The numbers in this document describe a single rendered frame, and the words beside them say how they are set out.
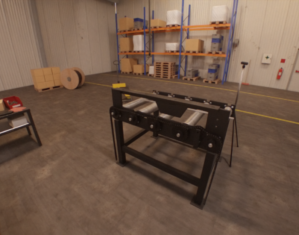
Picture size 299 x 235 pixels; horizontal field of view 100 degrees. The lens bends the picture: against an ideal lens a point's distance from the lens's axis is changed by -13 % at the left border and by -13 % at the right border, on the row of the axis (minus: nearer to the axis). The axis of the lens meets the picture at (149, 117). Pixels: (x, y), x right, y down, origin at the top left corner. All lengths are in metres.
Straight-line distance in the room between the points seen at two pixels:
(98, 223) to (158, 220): 0.62
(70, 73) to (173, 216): 7.09
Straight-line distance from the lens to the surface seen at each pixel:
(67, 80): 7.89
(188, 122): 1.51
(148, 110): 1.82
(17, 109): 3.15
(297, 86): 10.53
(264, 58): 10.05
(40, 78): 8.38
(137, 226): 1.75
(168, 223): 1.77
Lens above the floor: 1.56
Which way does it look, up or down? 24 degrees down
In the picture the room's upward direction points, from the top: straight up
